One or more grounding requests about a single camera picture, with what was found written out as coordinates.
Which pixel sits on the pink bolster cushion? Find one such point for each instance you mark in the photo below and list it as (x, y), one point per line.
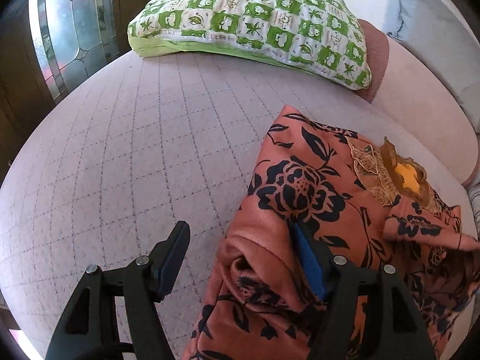
(404, 89)

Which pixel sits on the green white patterned pillow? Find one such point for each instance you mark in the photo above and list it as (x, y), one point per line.
(321, 37)

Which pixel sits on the stained glass wooden door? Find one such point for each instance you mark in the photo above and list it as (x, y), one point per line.
(48, 48)

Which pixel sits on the pink quilted bed mattress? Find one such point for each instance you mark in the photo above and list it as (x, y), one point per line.
(142, 144)

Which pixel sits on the light blue grey pillow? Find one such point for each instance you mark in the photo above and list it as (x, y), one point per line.
(431, 31)

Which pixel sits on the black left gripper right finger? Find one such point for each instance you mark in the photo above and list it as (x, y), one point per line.
(370, 313)

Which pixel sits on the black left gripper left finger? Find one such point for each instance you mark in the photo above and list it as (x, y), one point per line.
(111, 313)

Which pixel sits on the orange black floral garment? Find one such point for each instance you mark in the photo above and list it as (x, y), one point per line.
(367, 203)

